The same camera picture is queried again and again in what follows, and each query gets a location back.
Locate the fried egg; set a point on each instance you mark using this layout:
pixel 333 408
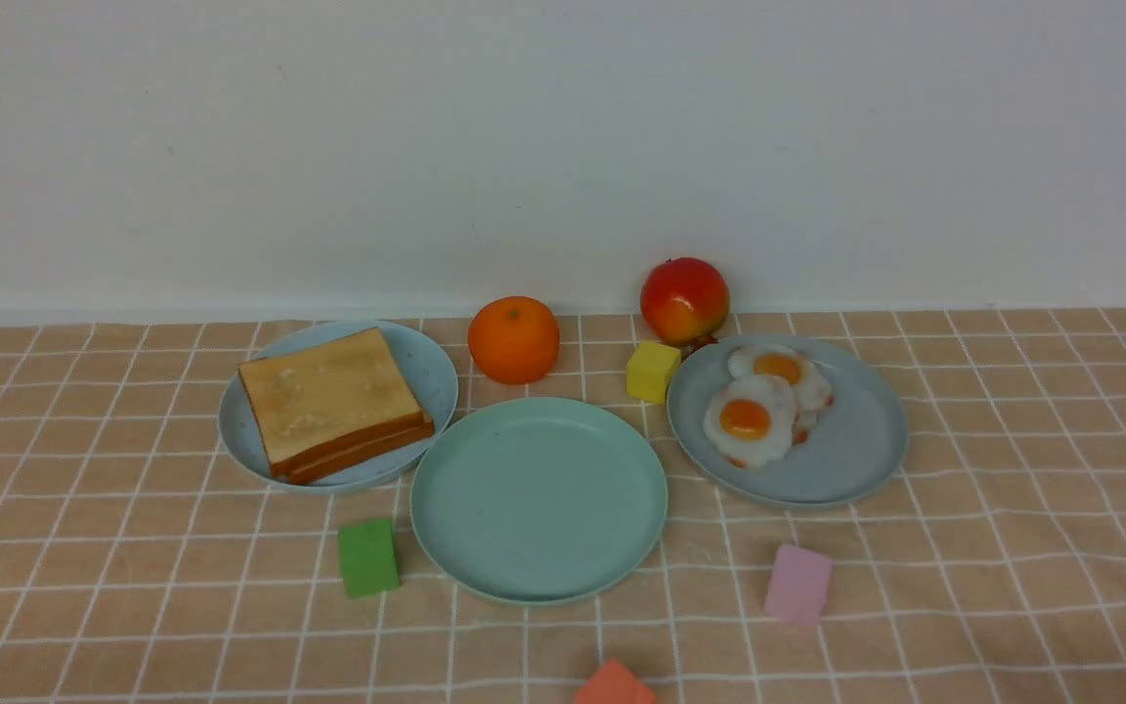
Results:
pixel 751 420
pixel 812 390

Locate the toast slice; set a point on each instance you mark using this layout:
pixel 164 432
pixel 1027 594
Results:
pixel 326 399
pixel 368 452

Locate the orange fruit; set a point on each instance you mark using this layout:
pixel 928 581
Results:
pixel 514 340

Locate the yellow cube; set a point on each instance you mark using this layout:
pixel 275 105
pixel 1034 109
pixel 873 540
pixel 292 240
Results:
pixel 649 371

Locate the red yellow apple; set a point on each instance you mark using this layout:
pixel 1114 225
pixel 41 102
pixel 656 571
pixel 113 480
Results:
pixel 685 301

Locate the teal centre plate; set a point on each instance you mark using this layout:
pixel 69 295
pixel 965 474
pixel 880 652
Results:
pixel 539 501

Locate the green cube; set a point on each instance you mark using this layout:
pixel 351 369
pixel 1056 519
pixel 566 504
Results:
pixel 367 560

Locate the grey-blue right plate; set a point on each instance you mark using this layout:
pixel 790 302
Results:
pixel 855 449

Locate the pink cube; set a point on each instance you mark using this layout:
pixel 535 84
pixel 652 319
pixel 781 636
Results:
pixel 798 587

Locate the orange-red cube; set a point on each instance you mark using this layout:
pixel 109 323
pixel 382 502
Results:
pixel 614 683

